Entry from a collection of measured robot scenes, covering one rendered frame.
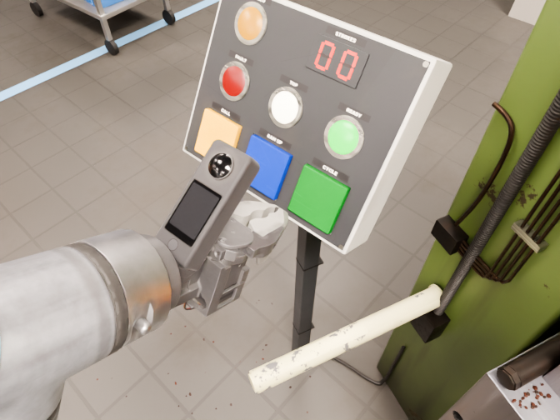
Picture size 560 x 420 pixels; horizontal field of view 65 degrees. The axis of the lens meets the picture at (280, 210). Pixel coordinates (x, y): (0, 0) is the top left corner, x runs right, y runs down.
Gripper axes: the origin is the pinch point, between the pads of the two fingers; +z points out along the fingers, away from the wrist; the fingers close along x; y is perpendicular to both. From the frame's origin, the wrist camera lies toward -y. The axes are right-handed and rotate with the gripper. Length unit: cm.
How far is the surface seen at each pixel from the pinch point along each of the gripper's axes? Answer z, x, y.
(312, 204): 10.4, -0.8, 2.1
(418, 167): 166, -24, 30
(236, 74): 10.9, -20.4, -9.4
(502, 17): 313, -51, -52
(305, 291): 45, -9, 40
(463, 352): 51, 28, 33
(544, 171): 29.1, 22.1, -12.3
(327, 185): 10.5, 0.1, -1.5
